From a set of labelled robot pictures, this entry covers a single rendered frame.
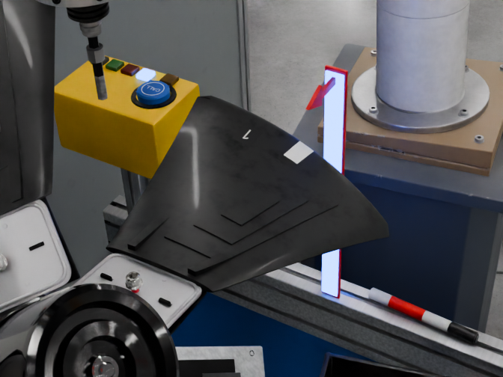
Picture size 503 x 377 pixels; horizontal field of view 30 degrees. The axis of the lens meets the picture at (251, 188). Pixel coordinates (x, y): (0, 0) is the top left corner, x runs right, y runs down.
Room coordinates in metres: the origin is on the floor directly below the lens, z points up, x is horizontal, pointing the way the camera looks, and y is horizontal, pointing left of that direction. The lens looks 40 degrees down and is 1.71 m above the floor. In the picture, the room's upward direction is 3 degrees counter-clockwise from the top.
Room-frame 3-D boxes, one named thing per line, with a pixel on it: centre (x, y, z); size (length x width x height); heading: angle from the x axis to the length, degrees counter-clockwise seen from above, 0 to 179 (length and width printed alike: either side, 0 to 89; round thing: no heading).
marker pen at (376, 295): (0.76, -0.20, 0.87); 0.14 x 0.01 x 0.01; 54
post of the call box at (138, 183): (0.97, 0.15, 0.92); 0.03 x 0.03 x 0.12; 58
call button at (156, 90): (0.95, 0.11, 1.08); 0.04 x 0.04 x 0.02
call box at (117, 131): (0.97, 0.15, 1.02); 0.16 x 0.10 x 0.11; 58
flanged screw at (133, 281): (0.51, 0.09, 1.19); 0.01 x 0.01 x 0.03
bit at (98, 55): (0.51, 0.09, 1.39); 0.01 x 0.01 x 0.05
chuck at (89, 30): (0.51, 0.09, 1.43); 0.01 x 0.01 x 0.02
